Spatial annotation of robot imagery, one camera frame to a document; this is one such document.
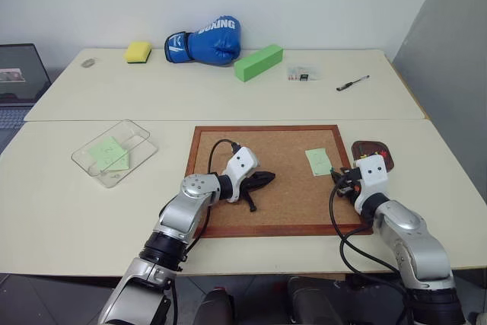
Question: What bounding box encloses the yellow green sponge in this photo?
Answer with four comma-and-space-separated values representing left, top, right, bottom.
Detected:
123, 40, 153, 65

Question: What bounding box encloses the wood-framed cork board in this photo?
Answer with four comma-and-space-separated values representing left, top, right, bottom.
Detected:
185, 124, 374, 239

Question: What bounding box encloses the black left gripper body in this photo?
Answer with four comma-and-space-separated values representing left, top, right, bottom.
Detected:
237, 170, 264, 199

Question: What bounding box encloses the green sticky note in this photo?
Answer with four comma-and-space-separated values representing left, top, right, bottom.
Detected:
304, 147, 333, 178
88, 136, 132, 172

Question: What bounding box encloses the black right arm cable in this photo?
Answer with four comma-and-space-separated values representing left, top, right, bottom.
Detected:
328, 177, 416, 325

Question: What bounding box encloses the clear plastic box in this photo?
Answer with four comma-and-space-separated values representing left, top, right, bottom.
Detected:
71, 119, 160, 189

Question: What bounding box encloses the black pen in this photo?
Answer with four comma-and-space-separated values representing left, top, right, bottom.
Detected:
336, 75, 371, 92

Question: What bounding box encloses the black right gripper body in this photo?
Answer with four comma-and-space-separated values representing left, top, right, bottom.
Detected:
339, 167, 363, 199

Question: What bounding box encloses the grey laptop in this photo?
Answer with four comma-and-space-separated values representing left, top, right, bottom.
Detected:
0, 43, 53, 151

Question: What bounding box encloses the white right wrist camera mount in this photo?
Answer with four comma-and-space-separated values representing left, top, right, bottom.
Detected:
355, 155, 390, 205

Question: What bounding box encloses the green foam block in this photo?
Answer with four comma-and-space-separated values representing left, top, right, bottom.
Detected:
233, 44, 285, 84

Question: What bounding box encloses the blue boxing glove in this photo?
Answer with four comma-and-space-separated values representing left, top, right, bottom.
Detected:
164, 13, 243, 67

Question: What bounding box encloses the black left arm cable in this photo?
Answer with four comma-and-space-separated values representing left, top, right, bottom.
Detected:
178, 139, 241, 265

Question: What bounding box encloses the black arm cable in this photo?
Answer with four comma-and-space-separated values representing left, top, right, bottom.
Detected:
178, 139, 241, 265
328, 177, 416, 325

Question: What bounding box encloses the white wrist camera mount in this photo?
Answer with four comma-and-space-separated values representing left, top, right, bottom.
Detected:
355, 155, 390, 205
221, 146, 260, 204

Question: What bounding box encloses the dark rounded shape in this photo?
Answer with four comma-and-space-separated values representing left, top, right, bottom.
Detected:
287, 275, 355, 325
197, 286, 235, 325

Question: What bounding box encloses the brown tray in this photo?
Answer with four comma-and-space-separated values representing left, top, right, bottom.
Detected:
350, 140, 396, 172

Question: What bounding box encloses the grey partition panel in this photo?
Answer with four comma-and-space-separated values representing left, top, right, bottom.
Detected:
391, 0, 487, 204

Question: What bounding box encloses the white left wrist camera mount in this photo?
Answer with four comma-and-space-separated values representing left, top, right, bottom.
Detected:
221, 146, 260, 204

